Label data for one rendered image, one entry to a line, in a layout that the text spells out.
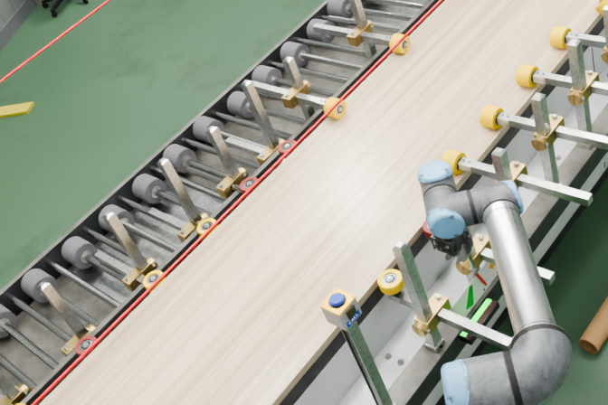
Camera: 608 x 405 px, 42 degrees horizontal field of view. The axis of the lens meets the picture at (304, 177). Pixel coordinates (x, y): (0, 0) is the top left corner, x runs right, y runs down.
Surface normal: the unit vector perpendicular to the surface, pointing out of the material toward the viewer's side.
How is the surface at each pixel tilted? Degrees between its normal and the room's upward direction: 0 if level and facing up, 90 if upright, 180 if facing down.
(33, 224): 0
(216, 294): 0
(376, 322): 90
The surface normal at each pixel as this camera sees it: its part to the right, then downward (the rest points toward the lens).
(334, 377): 0.71, 0.26
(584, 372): -0.31, -0.72
